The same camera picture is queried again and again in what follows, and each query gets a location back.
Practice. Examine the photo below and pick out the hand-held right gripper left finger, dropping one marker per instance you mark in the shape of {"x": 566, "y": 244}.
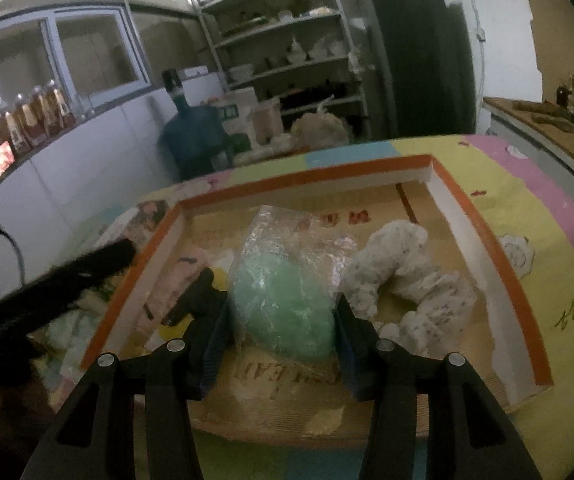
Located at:
{"x": 217, "y": 342}

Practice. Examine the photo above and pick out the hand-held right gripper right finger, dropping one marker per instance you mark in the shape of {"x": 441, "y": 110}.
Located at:
{"x": 348, "y": 345}

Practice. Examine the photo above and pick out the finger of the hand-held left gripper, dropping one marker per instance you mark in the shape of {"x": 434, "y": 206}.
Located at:
{"x": 72, "y": 272}

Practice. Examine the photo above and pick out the green item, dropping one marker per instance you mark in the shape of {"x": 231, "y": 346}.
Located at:
{"x": 282, "y": 300}

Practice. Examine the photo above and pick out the orange-edged cardboard box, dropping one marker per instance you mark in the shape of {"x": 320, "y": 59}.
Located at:
{"x": 277, "y": 395}

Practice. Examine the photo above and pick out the pink printed cloth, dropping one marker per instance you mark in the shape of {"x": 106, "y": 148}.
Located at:
{"x": 167, "y": 285}

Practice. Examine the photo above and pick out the white speckled cloth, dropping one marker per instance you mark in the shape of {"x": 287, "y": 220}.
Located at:
{"x": 402, "y": 260}

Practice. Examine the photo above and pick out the row of amber liquid bottles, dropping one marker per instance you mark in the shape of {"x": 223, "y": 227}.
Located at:
{"x": 37, "y": 115}

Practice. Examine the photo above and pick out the blue water jug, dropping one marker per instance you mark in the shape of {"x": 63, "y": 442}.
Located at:
{"x": 192, "y": 130}

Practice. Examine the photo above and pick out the glass partition window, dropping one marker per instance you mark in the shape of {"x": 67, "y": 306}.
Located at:
{"x": 92, "y": 55}

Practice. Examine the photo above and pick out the filled clear plastic bag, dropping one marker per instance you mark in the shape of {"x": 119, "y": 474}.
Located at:
{"x": 319, "y": 127}

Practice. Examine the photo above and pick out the pink plastic container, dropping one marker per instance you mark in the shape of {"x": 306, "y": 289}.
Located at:
{"x": 266, "y": 120}

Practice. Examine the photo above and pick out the white carton with green label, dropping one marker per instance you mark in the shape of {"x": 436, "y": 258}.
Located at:
{"x": 234, "y": 110}

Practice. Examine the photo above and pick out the colourful printed blanket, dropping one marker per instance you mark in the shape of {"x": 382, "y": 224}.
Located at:
{"x": 542, "y": 210}

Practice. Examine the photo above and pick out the dark refrigerator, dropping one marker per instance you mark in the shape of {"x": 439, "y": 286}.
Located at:
{"x": 417, "y": 60}

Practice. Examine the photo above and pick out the metal shelf rack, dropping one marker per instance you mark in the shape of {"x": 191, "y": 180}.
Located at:
{"x": 287, "y": 35}

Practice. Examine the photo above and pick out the cardboard sheet on wall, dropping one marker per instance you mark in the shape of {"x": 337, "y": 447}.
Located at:
{"x": 567, "y": 40}

